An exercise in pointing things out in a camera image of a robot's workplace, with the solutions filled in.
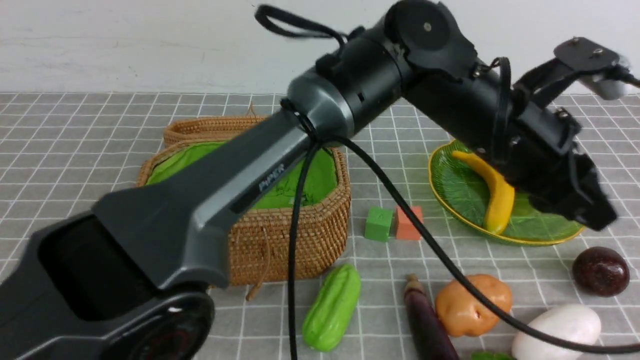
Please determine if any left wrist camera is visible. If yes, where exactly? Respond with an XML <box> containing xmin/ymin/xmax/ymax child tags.
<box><xmin>512</xmin><ymin>36</ymin><xmax>640</xmax><ymax>108</ymax></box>

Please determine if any green vegetable at bottom edge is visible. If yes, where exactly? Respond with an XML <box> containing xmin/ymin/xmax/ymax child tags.
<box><xmin>470</xmin><ymin>351</ymin><xmax>515</xmax><ymax>360</ymax></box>

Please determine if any white radish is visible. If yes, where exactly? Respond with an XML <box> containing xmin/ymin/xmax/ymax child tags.
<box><xmin>510</xmin><ymin>304</ymin><xmax>602</xmax><ymax>360</ymax></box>

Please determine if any green cucumber gourd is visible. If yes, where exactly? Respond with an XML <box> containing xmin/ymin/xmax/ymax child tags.
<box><xmin>302</xmin><ymin>263</ymin><xmax>362</xmax><ymax>353</ymax></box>

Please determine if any brown potato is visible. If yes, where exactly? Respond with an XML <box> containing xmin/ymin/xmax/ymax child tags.
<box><xmin>435</xmin><ymin>274</ymin><xmax>514</xmax><ymax>338</ymax></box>

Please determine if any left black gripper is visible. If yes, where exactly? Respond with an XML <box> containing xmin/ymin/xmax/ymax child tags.
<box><xmin>480</xmin><ymin>95</ymin><xmax>618</xmax><ymax>231</ymax></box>

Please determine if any green cube block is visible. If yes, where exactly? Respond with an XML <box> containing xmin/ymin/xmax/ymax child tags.
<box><xmin>363</xmin><ymin>207</ymin><xmax>394</xmax><ymax>243</ymax></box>

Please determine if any woven wicker basket green lining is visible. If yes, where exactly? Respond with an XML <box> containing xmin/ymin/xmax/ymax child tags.
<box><xmin>136</xmin><ymin>140</ymin><xmax>352</xmax><ymax>302</ymax></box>

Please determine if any black camera cable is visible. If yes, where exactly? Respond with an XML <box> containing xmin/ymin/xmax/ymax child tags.
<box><xmin>255</xmin><ymin>4</ymin><xmax>640</xmax><ymax>360</ymax></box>

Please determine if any purple eggplant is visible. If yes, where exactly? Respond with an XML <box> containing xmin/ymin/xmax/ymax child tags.
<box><xmin>403</xmin><ymin>273</ymin><xmax>460</xmax><ymax>360</ymax></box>

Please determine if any green glass leaf plate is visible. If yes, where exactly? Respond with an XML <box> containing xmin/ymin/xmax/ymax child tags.
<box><xmin>428</xmin><ymin>140</ymin><xmax>585</xmax><ymax>247</ymax></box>

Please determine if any orange cube block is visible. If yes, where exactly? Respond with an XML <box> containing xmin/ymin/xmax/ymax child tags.
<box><xmin>395</xmin><ymin>206</ymin><xmax>422</xmax><ymax>242</ymax></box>

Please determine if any woven wicker basket lid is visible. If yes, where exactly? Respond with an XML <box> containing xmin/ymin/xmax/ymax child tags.
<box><xmin>162</xmin><ymin>105</ymin><xmax>266</xmax><ymax>148</ymax></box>

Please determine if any yellow banana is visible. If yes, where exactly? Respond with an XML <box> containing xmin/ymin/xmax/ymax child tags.
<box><xmin>451</xmin><ymin>150</ymin><xmax>515</xmax><ymax>235</ymax></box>

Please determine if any dark purple passion fruit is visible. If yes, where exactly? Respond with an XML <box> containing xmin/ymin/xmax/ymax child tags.
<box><xmin>571</xmin><ymin>246</ymin><xmax>631</xmax><ymax>297</ymax></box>

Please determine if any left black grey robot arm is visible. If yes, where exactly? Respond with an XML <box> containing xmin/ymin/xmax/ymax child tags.
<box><xmin>1</xmin><ymin>0</ymin><xmax>629</xmax><ymax>360</ymax></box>

